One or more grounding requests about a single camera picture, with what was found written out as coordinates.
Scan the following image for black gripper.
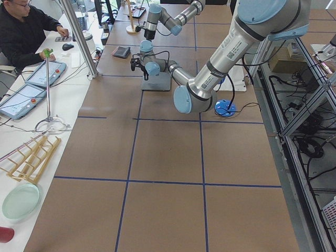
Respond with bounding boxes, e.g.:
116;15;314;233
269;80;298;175
140;64;149;80
144;29;155;40

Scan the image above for grey laptop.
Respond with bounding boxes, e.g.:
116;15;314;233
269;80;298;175
141;72;171;91

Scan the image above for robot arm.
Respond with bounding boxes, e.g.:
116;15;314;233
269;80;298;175
136;0;311;113
143;0;206;41

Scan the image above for person's right hand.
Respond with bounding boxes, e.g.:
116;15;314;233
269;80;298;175
56;26;69;37

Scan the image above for person's left hand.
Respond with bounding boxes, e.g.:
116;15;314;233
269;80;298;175
39;51;56;61

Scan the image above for wooden mug tree stand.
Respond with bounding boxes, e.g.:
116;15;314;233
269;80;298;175
125;0;138;34

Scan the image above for grey folded cloth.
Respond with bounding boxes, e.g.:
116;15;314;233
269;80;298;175
112;46;131;59

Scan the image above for black box with label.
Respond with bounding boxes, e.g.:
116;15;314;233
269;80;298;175
101;23;113;46

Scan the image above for black computer mouse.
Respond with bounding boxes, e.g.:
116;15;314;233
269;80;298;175
62;43;74;51

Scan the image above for blue desk lamp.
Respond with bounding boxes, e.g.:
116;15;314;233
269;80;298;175
214;99;236;117

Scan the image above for far teach pendant tablet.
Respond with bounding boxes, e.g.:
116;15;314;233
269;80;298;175
25;61;67;88

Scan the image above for teach pendant tablet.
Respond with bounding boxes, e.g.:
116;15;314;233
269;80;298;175
1;84;46;120
25;61;67;88

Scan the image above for near teach pendant tablet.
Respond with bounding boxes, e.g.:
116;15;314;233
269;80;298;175
1;84;46;120

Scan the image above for person in black shirt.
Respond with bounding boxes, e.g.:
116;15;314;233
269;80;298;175
1;1;62;70

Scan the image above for wooden dish rack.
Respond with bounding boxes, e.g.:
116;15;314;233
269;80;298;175
1;135;61;185

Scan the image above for green glass plate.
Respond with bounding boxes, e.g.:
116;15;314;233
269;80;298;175
2;183;40;221

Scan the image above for red cup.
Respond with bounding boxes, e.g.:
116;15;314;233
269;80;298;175
0;226;15;243

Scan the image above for white plastic basket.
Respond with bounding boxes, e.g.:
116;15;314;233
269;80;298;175
322;196;336;238

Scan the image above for left black braided cable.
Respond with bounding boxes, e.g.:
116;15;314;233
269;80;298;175
136;50;171;74

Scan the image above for black braided cable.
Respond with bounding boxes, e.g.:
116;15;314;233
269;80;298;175
139;0;174;37
136;50;171;74

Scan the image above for right black braided cable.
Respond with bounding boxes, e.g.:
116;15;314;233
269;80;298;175
139;0;174;37

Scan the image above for aluminium frame post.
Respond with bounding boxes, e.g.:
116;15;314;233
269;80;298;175
60;0;98;79

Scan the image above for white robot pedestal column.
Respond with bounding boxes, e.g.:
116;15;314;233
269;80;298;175
215;66;247;92

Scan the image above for green handled reach grabber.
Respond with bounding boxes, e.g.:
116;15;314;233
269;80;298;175
34;48;70;132

